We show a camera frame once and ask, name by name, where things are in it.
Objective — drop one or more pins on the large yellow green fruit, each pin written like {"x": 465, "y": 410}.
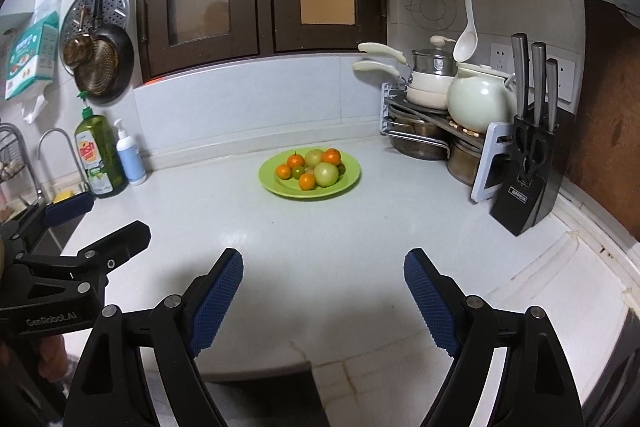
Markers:
{"x": 326, "y": 173}
{"x": 314, "y": 157}

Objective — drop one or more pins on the small orange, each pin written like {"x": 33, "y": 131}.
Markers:
{"x": 306, "y": 181}
{"x": 284, "y": 171}
{"x": 331, "y": 155}

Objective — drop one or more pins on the brown cutting board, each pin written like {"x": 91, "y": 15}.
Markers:
{"x": 610, "y": 107}

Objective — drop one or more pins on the yellow sponge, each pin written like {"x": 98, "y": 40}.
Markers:
{"x": 64, "y": 196}

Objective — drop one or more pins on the shallow cream pan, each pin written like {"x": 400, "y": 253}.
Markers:
{"x": 425, "y": 101}

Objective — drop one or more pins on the perforated steel steamer plate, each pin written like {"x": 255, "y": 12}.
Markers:
{"x": 112, "y": 2}

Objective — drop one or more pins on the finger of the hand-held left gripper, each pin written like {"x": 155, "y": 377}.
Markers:
{"x": 115, "y": 247}
{"x": 67, "y": 209}

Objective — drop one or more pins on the small greenish brown fruit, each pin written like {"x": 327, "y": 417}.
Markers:
{"x": 341, "y": 169}
{"x": 298, "y": 172}

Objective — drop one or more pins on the person's left hand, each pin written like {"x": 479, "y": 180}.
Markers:
{"x": 52, "y": 357}

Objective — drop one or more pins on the white ceramic pot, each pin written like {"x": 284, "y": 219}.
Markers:
{"x": 475, "y": 99}

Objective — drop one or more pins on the white blue pump bottle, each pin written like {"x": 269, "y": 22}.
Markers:
{"x": 131, "y": 162}

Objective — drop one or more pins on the white ladle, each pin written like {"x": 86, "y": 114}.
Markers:
{"x": 465, "y": 47}

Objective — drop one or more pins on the green white paper package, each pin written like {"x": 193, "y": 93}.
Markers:
{"x": 30, "y": 57}

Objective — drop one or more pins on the pot lid cream knob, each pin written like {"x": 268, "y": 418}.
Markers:
{"x": 440, "y": 41}

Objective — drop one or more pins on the steel kitchen faucet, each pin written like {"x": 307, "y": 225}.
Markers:
{"x": 50, "y": 133}

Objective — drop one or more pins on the black kitchen scissors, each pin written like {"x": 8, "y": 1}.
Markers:
{"x": 524, "y": 142}

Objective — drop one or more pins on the small copper pan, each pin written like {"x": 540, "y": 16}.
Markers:
{"x": 77, "y": 49}

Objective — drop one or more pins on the green plastic plate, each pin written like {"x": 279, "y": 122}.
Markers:
{"x": 270, "y": 182}

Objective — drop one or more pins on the mesh strainer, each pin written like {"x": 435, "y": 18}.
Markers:
{"x": 97, "y": 67}

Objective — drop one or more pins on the grey corner pot rack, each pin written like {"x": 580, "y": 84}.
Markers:
{"x": 487, "y": 172}

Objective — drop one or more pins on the white wall socket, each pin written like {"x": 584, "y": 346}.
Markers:
{"x": 500, "y": 56}
{"x": 567, "y": 82}

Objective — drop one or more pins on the orange with stem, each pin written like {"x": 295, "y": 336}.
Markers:
{"x": 296, "y": 160}

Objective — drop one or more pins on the white plastic bag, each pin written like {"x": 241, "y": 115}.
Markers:
{"x": 35, "y": 109}

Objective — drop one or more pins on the black knife block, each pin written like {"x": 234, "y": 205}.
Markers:
{"x": 525, "y": 202}

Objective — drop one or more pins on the wooden bead trivet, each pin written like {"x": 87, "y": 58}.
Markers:
{"x": 470, "y": 131}

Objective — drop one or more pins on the dark frying pan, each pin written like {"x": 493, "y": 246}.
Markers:
{"x": 122, "y": 57}

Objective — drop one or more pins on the small steel pot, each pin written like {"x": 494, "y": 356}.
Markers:
{"x": 465, "y": 164}

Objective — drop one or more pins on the wide steel pot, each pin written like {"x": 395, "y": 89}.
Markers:
{"x": 415, "y": 142}

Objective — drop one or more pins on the green dish soap bottle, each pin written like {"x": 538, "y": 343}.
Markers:
{"x": 100, "y": 152}

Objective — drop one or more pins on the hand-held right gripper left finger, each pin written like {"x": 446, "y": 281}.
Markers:
{"x": 215, "y": 302}

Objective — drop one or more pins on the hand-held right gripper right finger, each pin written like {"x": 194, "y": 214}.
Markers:
{"x": 430, "y": 302}

